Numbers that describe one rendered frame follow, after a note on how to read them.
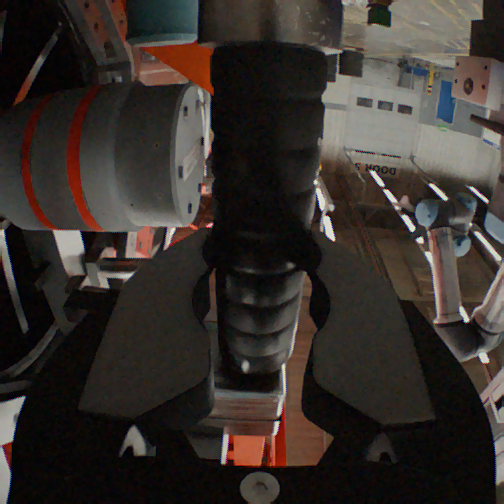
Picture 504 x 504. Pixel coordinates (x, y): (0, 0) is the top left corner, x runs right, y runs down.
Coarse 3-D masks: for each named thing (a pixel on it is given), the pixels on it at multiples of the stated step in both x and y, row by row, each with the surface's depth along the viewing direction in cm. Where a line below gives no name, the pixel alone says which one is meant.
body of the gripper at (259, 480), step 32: (160, 448) 5; (192, 448) 5; (352, 448) 5; (64, 480) 4; (96, 480) 4; (128, 480) 4; (160, 480) 4; (192, 480) 4; (224, 480) 4; (256, 480) 4; (288, 480) 4; (320, 480) 4; (352, 480) 4; (384, 480) 4; (416, 480) 4
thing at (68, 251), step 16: (32, 240) 30; (48, 240) 30; (64, 240) 31; (80, 240) 35; (32, 256) 31; (48, 256) 31; (64, 256) 32; (80, 256) 35; (64, 272) 32; (80, 272) 35; (48, 288) 34; (64, 320) 36
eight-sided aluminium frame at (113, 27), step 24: (72, 0) 28; (96, 0) 29; (96, 24) 36; (120, 24) 35; (96, 48) 38; (120, 48) 39; (120, 72) 44; (96, 240) 50; (120, 240) 50; (0, 384) 23; (24, 384) 27; (0, 408) 18; (0, 432) 17
